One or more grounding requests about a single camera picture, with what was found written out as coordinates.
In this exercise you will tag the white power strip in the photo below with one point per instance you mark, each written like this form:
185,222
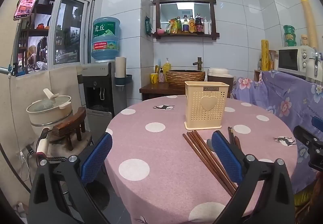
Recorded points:
26,154

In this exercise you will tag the blue water jug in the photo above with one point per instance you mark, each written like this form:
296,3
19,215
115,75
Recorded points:
106,37

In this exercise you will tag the white handheld appliance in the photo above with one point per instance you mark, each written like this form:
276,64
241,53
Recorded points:
43,145

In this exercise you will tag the green cap bottle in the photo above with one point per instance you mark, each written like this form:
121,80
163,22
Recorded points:
179,26

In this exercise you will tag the bronze faucet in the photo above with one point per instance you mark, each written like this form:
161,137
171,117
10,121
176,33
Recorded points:
198,63

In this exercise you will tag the blue label bottle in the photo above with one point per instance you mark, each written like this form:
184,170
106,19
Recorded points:
186,25

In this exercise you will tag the woven wash basin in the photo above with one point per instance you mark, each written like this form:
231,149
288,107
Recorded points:
185,78

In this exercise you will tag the wooden framed mirror shelf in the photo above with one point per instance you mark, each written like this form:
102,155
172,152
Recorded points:
186,8

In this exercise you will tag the white plastic bottle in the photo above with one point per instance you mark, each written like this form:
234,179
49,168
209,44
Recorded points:
207,27

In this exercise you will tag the yellow cup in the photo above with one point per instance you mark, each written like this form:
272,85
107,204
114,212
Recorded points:
154,78

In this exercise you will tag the brown wooden chopstick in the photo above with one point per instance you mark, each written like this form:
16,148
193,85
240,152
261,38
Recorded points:
201,153
203,149
201,139

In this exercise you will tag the wooden condiment rack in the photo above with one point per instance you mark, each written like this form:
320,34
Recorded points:
273,61

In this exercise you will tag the amber sauce bottle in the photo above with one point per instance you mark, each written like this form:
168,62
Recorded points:
192,25

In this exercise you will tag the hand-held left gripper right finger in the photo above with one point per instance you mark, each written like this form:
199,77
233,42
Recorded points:
225,155

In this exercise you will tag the cream cooking pot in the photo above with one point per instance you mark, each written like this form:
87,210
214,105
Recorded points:
49,110

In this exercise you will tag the purple floral cloth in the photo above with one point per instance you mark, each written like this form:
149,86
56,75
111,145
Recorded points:
282,97

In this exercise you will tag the yellow seasoning packet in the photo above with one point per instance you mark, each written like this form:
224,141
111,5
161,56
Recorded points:
172,27

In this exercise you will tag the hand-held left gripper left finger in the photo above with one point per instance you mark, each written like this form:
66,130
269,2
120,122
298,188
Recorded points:
97,155

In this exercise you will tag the dark wooden stool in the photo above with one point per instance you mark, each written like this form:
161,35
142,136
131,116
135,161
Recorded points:
68,128

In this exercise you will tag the yellow wrap roll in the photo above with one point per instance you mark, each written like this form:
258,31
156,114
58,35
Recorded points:
265,54

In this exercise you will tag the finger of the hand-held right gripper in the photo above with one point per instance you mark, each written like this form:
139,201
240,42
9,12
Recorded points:
318,121
304,135

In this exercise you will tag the dark sauce bottle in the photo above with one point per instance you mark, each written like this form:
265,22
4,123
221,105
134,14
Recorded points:
199,25

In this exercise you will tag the white microwave oven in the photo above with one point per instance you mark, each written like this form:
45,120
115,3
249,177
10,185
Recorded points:
292,61

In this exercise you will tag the paper towel roll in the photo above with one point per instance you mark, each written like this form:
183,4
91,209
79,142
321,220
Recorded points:
120,67

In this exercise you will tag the blue paper roll holder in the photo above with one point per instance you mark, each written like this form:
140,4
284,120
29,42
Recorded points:
123,81

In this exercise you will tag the beige plastic utensil holder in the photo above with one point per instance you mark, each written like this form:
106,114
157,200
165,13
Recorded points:
207,106

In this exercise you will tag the green hanging packet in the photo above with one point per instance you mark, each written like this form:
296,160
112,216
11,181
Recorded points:
148,26

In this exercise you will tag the black chopstick gold band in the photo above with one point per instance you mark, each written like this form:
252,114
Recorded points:
230,133

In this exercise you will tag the grey plastic spoon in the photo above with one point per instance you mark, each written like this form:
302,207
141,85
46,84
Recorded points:
210,145

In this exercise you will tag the small wooden box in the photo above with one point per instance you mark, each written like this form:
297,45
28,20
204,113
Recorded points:
258,76

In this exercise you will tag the yellow soap pump bottle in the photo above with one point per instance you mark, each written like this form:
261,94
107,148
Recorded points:
167,67

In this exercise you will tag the wooden vanity cabinet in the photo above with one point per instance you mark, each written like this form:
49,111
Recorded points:
156,90

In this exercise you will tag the brown wooden spoon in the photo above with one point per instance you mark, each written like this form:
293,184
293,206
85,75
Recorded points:
237,142

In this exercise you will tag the smartphone with lit screen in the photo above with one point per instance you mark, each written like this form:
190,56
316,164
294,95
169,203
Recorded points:
28,1

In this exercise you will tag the pink floral pump bottle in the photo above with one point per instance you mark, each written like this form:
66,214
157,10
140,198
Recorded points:
161,77

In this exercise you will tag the sliding glass window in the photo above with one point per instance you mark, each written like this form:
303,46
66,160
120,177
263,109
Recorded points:
65,29

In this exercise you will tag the grey water dispenser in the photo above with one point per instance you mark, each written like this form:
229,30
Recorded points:
99,92

